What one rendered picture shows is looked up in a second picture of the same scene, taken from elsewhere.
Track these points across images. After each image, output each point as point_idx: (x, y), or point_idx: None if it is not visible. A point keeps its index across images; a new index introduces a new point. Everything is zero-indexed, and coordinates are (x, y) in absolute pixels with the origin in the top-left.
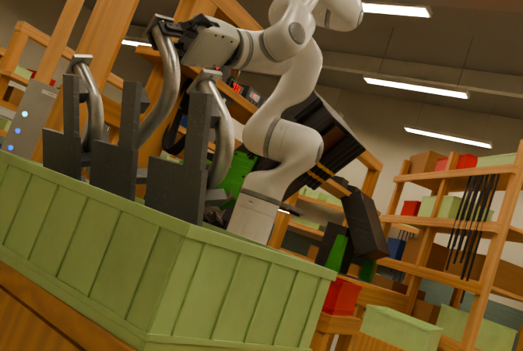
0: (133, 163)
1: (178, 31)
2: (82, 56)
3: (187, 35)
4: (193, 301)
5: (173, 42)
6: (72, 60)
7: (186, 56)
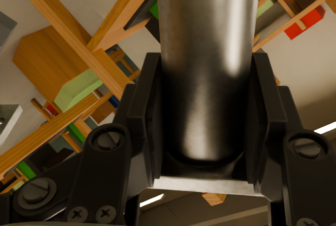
0: None
1: (287, 128)
2: (12, 119)
3: (306, 166)
4: None
5: (137, 222)
6: (7, 104)
7: (78, 224)
